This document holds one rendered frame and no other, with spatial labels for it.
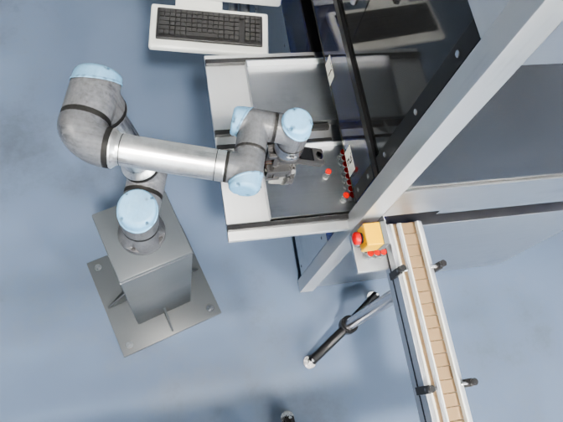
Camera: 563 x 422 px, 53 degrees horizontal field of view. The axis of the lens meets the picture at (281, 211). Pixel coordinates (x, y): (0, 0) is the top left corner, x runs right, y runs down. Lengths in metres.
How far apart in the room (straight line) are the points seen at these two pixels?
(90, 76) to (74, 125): 0.13
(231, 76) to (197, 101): 0.99
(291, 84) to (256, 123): 0.74
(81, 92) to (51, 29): 1.97
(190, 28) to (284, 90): 0.45
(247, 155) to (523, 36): 0.62
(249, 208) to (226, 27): 0.76
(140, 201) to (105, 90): 0.41
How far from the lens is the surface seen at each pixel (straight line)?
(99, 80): 1.40
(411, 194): 1.63
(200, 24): 2.25
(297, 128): 1.33
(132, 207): 1.68
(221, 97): 2.01
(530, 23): 1.03
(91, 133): 1.33
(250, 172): 1.28
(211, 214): 2.75
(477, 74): 1.13
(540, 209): 2.20
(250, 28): 2.26
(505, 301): 3.06
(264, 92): 2.03
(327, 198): 1.89
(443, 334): 1.80
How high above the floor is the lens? 2.57
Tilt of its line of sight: 67 degrees down
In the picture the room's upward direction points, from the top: 24 degrees clockwise
